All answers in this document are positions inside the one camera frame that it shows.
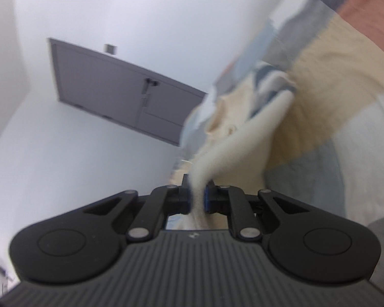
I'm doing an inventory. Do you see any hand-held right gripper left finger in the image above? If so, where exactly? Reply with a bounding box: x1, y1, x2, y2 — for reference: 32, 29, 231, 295
83, 174, 193, 242

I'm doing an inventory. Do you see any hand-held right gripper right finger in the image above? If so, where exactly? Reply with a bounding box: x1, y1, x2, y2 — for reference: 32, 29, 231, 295
203, 181, 311, 241

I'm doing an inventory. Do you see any fluffy cream garment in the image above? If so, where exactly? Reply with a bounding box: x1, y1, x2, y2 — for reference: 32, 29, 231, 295
179, 90, 299, 231

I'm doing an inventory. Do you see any grey door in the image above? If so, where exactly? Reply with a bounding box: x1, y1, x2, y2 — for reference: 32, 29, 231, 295
48, 38, 209, 148

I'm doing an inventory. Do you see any checkered quilt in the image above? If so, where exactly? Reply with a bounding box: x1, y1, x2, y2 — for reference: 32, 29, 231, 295
170, 0, 384, 299

